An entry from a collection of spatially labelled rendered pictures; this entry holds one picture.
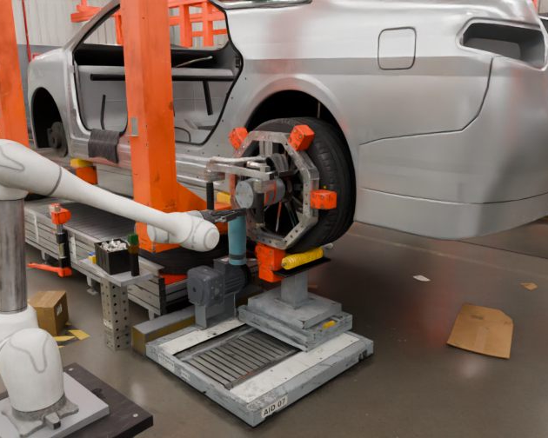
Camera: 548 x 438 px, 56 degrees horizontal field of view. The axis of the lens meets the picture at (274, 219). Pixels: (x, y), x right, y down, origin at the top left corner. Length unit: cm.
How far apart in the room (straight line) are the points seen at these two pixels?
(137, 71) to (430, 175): 139
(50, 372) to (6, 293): 30
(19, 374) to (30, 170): 60
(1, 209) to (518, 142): 175
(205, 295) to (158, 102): 97
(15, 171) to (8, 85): 272
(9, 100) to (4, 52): 33
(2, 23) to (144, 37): 194
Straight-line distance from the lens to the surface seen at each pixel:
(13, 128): 431
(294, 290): 267
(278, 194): 240
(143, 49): 252
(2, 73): 429
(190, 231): 172
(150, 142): 253
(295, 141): 228
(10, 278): 185
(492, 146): 203
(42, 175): 162
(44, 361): 174
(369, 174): 224
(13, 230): 180
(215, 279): 264
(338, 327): 270
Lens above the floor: 134
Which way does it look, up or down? 15 degrees down
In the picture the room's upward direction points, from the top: straight up
